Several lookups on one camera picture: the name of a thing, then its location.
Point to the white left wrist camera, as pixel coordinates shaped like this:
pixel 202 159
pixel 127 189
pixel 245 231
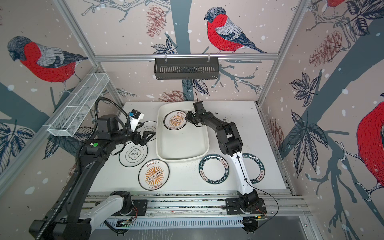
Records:
pixel 134 118

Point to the aluminium rail base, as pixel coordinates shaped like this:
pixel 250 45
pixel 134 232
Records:
pixel 210 205

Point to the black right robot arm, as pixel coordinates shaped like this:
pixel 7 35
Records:
pixel 231 144

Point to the white mesh wall shelf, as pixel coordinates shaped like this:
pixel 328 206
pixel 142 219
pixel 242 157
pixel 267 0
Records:
pixel 81 102

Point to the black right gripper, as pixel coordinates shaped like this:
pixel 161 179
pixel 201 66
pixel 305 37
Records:
pixel 190 117

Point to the white plastic bin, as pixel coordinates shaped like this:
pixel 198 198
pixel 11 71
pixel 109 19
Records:
pixel 187 144

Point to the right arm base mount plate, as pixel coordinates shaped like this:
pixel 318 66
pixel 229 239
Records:
pixel 232 207

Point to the orange sunburst plate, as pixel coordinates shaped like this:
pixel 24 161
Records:
pixel 175 120
pixel 153 175

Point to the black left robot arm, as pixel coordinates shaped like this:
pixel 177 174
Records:
pixel 63 221

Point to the black wire wall basket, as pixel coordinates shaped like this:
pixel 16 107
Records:
pixel 187 69

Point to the green rim plate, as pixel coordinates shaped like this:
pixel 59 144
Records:
pixel 255 168
pixel 214 169

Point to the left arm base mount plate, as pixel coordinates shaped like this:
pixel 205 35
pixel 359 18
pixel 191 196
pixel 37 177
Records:
pixel 134 208

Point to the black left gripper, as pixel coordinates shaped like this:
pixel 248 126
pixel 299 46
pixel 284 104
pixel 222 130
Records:
pixel 144 139

